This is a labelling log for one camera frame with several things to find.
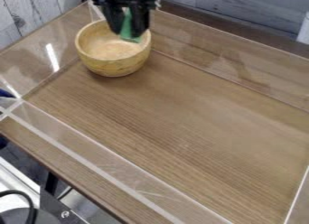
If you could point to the black table leg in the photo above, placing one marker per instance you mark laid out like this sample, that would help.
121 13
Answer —
51 183

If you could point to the brown wooden bowl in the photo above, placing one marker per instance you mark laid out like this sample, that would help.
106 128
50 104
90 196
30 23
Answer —
106 54

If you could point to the blue object at left edge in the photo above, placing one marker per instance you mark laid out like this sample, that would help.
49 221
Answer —
6 94

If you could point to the black metal bracket with screw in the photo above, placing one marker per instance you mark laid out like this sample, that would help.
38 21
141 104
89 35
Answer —
54 212

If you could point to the clear acrylic tray walls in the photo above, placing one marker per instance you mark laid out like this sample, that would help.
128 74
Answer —
197 141

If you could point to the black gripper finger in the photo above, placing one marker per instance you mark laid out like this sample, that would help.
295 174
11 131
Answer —
114 16
140 20

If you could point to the green rectangular block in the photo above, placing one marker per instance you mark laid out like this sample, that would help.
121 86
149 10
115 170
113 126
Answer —
126 28

